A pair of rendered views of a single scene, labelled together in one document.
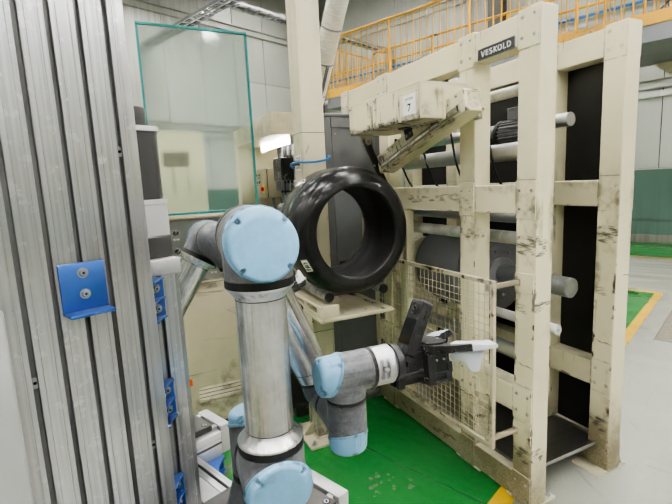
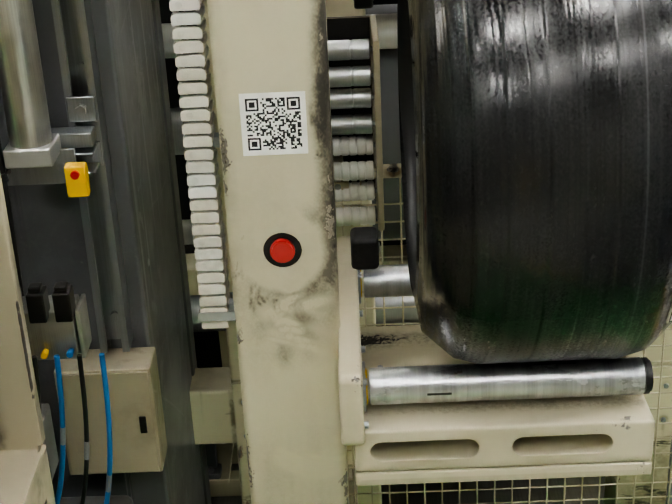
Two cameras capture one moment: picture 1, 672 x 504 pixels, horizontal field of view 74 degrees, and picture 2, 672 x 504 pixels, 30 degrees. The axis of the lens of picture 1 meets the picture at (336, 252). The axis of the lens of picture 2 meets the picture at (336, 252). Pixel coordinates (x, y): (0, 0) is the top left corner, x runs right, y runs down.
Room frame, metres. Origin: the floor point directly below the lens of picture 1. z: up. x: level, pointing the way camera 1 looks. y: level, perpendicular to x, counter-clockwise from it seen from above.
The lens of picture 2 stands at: (1.68, 1.36, 1.70)
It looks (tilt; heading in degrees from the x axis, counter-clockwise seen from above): 25 degrees down; 296
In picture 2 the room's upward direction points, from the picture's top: 3 degrees counter-clockwise
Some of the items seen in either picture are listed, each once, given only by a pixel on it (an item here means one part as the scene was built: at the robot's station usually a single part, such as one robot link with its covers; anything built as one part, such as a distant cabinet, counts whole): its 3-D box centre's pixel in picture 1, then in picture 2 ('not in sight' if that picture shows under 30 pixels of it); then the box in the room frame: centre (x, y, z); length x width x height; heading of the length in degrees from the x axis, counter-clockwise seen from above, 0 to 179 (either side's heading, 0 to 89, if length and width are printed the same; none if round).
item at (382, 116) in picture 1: (401, 112); not in sight; (2.15, -0.34, 1.71); 0.61 x 0.25 x 0.15; 25
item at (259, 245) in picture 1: (264, 361); not in sight; (0.74, 0.13, 1.09); 0.15 x 0.12 x 0.55; 21
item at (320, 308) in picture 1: (314, 303); (499, 426); (2.07, 0.11, 0.83); 0.36 x 0.09 x 0.06; 25
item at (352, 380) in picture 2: not in sight; (351, 330); (2.29, 0.06, 0.90); 0.40 x 0.03 x 0.10; 115
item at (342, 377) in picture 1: (344, 373); not in sight; (0.79, -0.01, 1.04); 0.11 x 0.08 x 0.09; 111
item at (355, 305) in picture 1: (341, 306); (486, 392); (2.13, -0.01, 0.80); 0.37 x 0.36 x 0.02; 115
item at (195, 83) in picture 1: (201, 123); not in sight; (2.43, 0.68, 1.74); 0.55 x 0.02 x 0.95; 115
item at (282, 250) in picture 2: not in sight; (282, 249); (2.33, 0.17, 1.06); 0.03 x 0.02 x 0.03; 25
